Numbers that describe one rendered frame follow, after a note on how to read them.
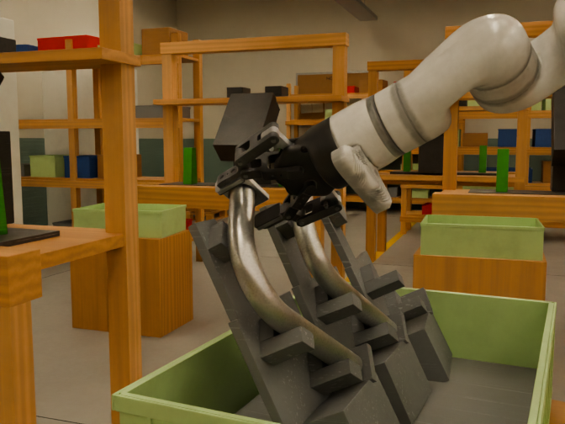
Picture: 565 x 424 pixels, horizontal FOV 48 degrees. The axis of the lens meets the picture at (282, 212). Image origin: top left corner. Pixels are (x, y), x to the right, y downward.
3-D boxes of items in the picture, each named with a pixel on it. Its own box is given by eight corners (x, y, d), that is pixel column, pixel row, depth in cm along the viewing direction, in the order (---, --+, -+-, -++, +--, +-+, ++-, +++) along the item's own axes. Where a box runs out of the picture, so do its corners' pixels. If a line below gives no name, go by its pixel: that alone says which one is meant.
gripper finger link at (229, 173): (257, 162, 71) (223, 182, 73) (241, 145, 70) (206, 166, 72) (257, 171, 70) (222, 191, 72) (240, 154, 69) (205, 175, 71)
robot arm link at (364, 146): (330, 166, 61) (387, 136, 59) (323, 98, 69) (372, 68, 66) (377, 219, 66) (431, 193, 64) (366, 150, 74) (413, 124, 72)
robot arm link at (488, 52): (375, 124, 61) (413, 164, 68) (531, 39, 55) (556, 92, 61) (359, 72, 65) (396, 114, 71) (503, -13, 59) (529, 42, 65)
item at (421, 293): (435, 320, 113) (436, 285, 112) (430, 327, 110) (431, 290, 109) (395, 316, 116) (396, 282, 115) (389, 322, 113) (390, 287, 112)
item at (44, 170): (180, 270, 603) (176, 23, 577) (-27, 255, 684) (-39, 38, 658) (205, 260, 653) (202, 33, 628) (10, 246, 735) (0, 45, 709)
